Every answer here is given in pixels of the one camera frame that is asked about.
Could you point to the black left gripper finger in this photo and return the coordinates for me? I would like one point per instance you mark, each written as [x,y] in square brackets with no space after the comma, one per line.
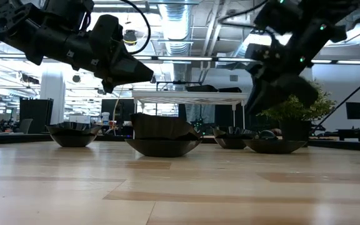
[130,68]

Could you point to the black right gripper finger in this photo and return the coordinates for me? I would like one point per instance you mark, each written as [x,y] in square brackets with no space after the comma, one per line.
[261,98]

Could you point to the small black square plate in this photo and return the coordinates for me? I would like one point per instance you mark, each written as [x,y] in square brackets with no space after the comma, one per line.
[230,90]

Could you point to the black oval mini plate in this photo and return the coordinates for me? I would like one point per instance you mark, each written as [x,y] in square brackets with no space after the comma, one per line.
[162,150]
[273,147]

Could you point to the black ridged mini plate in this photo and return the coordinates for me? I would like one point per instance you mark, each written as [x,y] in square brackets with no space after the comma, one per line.
[230,143]

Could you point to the black rounded square plate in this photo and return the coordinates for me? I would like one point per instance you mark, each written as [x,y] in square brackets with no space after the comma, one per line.
[73,140]

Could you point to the black monitor on arm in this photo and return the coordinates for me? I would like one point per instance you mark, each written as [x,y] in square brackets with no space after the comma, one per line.
[355,111]

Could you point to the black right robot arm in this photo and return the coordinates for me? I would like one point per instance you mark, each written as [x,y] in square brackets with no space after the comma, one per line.
[330,15]

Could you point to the black ceiling device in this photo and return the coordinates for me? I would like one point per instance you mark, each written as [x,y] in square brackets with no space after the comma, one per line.
[130,37]

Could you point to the round black ceiling speaker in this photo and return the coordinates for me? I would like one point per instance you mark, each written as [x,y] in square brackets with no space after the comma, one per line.
[76,78]

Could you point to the dark domed background object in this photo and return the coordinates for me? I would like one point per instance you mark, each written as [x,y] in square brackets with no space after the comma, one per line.
[267,135]

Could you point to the dark background monitor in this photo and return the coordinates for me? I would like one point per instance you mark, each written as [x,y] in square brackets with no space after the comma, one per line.
[117,109]

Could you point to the black partition panel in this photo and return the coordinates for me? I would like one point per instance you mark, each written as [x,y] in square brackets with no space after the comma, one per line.
[223,118]

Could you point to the artificial green potted plant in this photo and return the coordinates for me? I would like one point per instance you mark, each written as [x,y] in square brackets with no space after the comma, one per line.
[294,129]

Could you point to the long ceiling light bar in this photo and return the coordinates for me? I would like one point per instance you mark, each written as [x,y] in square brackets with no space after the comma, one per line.
[183,58]

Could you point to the white background container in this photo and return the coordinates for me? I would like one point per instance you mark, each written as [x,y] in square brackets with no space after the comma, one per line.
[105,118]

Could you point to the white building column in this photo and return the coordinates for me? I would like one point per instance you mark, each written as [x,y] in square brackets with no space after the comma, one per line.
[52,100]

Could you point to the white lattice shelf rack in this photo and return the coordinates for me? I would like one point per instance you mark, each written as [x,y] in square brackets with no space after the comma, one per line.
[189,97]

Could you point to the white background cabinet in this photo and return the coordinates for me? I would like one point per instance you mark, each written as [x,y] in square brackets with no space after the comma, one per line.
[79,123]

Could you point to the black background cabinet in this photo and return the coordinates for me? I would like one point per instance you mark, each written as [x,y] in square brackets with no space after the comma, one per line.
[36,115]

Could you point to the grey office chair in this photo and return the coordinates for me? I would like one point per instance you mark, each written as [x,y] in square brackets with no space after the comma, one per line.
[25,125]

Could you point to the black background desk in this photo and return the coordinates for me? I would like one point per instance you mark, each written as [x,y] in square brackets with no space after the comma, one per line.
[355,132]

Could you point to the grey wall vent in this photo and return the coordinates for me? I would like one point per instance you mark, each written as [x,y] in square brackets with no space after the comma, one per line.
[233,78]

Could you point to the silver ceiling air duct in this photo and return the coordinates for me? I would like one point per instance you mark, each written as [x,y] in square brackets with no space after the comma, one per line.
[176,25]

